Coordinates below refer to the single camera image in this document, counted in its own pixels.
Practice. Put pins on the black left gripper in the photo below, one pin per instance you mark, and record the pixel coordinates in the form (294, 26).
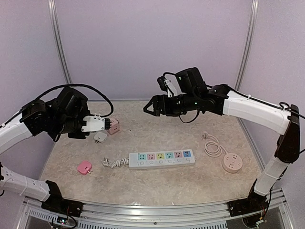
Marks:
(82, 136)

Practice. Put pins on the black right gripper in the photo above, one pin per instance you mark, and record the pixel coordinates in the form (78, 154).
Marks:
(156, 99)

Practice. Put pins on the pink plug adapter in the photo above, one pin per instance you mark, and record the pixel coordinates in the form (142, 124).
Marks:
(85, 167)

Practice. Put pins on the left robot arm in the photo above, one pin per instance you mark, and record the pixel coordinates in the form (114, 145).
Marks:
(62, 115)

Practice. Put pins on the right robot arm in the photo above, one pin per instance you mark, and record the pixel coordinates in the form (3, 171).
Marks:
(223, 100)

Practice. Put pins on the white small plug adapter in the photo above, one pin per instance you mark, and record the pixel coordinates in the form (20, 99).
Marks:
(100, 137)

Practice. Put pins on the pink cube socket adapter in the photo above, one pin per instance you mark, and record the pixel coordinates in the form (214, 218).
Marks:
(115, 126)

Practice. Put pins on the white multicolour power strip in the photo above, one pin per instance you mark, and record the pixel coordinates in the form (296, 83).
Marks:
(161, 159)

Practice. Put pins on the pink round socket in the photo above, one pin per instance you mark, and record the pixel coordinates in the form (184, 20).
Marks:
(232, 163)

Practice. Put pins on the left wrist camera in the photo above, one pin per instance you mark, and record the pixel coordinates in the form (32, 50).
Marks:
(95, 123)

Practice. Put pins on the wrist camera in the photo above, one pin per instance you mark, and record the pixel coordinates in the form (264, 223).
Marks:
(167, 86)
(95, 123)

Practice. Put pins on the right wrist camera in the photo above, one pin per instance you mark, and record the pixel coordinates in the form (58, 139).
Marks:
(167, 86)

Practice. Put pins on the white power strip cord plug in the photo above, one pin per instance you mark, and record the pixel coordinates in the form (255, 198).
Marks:
(117, 163)

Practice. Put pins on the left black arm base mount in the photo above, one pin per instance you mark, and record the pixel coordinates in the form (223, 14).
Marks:
(56, 203)

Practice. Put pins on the aluminium front frame rail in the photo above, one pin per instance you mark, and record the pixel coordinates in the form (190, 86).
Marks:
(215, 215)

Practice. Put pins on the left aluminium corner post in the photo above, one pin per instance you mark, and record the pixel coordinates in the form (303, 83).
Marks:
(58, 42)

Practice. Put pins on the aluminium corner post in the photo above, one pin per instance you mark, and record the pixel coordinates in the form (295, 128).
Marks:
(58, 42)
(248, 44)

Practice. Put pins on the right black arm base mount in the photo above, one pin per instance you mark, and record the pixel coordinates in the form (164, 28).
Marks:
(252, 203)

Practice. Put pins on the right aluminium corner post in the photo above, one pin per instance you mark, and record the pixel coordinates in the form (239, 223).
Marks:
(248, 44)

